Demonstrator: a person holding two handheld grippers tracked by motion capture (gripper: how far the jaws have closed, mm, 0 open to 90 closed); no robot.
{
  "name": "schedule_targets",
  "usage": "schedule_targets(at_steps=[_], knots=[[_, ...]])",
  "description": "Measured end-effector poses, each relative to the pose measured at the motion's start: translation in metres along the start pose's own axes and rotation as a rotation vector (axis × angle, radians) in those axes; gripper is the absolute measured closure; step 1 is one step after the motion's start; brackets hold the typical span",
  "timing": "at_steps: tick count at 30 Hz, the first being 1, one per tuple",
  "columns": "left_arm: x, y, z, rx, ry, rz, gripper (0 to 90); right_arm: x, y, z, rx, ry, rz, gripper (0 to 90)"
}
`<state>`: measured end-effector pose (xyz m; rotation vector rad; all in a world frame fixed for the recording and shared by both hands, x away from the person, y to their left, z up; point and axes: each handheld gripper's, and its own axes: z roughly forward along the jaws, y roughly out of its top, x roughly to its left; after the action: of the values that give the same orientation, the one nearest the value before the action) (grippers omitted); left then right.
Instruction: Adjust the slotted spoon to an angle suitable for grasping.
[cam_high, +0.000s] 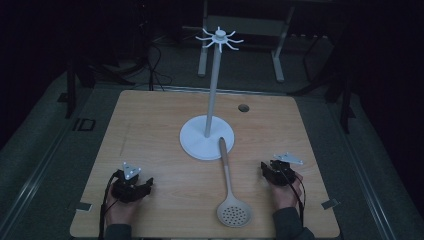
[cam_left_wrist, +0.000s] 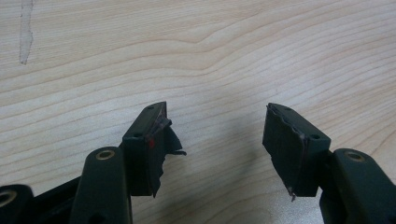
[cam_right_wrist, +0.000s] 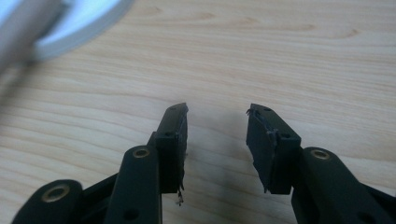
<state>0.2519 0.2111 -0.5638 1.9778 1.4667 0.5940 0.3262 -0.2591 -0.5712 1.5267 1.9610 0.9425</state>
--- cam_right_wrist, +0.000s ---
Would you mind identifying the grey blurred bar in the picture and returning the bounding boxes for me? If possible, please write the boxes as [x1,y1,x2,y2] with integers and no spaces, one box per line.
[0,0,73,78]

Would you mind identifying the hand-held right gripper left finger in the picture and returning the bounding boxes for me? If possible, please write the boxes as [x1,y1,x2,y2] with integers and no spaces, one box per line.
[147,102,190,207]

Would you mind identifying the white round plate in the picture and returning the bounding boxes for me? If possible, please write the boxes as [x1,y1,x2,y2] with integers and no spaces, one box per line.
[31,0,135,62]

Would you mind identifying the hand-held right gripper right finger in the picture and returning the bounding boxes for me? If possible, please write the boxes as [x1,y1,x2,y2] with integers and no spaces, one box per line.
[246,103,303,196]

